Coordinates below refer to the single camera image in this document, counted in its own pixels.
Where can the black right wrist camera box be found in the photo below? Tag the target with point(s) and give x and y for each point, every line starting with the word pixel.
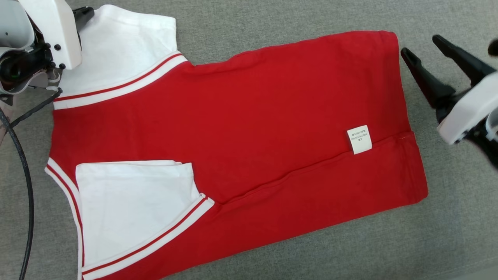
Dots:
pixel 493 47

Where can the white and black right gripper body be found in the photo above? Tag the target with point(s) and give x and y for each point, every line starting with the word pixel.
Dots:
pixel 470 112

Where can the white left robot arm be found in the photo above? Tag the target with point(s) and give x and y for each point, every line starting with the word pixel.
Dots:
pixel 11 23

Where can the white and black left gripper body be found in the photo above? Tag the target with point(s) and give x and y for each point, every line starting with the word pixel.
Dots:
pixel 52 31

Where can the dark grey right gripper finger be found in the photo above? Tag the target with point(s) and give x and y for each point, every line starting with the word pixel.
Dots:
pixel 463 58
pixel 426 79

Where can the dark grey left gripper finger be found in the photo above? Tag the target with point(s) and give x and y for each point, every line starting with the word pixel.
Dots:
pixel 83 15

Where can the red shirt with white sleeves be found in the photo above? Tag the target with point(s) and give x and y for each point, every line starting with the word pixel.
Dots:
pixel 253 116

